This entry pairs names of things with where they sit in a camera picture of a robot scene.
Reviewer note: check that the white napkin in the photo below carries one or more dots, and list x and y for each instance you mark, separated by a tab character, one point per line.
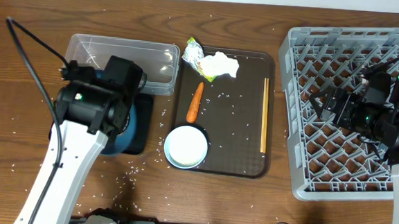
217	65

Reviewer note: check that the brown serving tray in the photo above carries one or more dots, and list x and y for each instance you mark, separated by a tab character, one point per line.
230	114

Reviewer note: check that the orange carrot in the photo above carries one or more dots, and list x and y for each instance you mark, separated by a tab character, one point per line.
195	104

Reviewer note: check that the foil snack wrapper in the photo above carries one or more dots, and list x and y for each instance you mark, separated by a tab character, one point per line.
192	54

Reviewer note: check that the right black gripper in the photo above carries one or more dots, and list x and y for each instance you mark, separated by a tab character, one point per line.
334	107

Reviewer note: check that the black plastic tray bin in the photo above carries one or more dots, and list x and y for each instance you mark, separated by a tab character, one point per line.
141	122

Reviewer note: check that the light blue rice bowl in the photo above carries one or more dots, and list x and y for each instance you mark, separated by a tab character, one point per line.
185	147

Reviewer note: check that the left wooden chopstick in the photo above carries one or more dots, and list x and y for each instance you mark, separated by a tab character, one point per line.
263	132

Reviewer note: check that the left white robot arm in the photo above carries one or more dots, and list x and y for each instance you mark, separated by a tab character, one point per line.
68	160

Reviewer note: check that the wooden chopstick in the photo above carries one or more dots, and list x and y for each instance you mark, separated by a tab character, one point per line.
263	132
267	109

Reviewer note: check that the grey dishwasher rack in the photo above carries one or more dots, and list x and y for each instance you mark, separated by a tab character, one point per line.
328	162

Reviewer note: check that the dark blue plate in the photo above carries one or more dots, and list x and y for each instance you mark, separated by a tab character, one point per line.
128	135

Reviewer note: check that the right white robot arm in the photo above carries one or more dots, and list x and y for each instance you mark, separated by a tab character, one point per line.
373	115

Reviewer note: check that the right wooden chopstick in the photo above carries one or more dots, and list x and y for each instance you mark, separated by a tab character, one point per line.
267	109

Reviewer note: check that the clear plastic bin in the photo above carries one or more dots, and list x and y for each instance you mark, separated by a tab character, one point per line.
160	61

